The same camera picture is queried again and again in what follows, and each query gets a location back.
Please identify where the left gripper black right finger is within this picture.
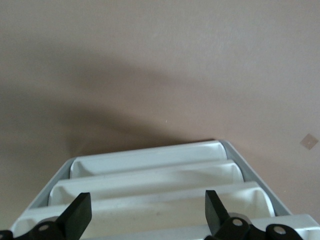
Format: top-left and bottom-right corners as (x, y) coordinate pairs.
(204, 189), (251, 240)

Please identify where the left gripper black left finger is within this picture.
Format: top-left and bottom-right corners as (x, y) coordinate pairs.
(26, 191), (93, 240)

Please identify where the white drawer with tall walls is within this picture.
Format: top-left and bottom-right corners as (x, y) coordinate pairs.
(11, 181), (276, 240)

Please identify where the white drawer cabinet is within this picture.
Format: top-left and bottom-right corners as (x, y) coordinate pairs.
(9, 139), (320, 240)

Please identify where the white middle-tier drawer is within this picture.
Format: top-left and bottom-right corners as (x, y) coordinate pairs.
(48, 161), (245, 207)

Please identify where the white lowest-tier drawer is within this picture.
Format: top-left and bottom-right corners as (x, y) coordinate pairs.
(69, 141), (227, 180)

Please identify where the brown square tape patch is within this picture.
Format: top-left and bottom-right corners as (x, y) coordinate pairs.
(299, 133), (319, 151)

